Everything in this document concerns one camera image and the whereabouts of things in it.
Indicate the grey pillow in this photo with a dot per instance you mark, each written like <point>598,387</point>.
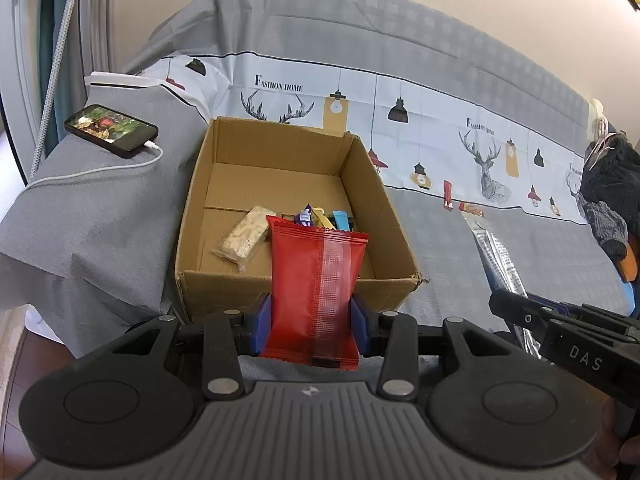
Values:
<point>100,235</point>

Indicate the white ribbed pole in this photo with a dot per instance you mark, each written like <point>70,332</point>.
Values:
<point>55,75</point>

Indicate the grey curtain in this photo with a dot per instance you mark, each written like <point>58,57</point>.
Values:
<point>95,15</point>

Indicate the large red snack packet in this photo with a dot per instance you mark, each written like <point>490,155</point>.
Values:
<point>300,300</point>

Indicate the person's right hand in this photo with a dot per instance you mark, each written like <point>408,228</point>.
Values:
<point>627,455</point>

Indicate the brown cardboard box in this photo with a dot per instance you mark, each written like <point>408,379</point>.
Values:
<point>220,140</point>

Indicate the grey knit glove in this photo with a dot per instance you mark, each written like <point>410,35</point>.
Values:
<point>607,225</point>

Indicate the orange snack bar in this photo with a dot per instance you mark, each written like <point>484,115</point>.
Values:
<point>472,209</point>

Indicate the silver snack packet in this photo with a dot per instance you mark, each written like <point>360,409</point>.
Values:
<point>492,255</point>

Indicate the purple candy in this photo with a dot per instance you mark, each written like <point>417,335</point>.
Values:
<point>304,217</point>

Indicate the beige puffed rice bar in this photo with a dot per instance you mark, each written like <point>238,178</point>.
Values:
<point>245,235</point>

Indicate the grey printed bed sheet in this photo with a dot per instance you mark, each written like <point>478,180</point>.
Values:
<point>400,60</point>

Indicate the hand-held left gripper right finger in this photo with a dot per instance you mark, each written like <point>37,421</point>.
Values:
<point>360,325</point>

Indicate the dark clothing pile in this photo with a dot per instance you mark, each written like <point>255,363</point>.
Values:
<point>617,175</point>

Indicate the orange cloth item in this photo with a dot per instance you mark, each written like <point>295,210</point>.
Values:
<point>631,265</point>

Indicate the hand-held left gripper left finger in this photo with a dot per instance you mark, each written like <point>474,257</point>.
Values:
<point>262,322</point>

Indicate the window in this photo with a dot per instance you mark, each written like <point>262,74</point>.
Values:
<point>20,60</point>

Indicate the yellow snack bar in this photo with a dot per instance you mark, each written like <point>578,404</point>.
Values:
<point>324,219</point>

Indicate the black smartphone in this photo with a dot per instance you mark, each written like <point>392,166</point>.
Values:
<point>112,127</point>

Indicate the thin red snack stick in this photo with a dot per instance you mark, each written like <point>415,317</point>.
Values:
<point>448,192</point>

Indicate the white and pink item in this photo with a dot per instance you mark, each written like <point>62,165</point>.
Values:
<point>597,120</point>

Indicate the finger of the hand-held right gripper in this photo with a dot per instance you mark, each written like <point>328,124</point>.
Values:
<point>520,312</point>
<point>555,307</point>

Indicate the light blue snack stick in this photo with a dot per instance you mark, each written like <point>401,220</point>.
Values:
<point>342,220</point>

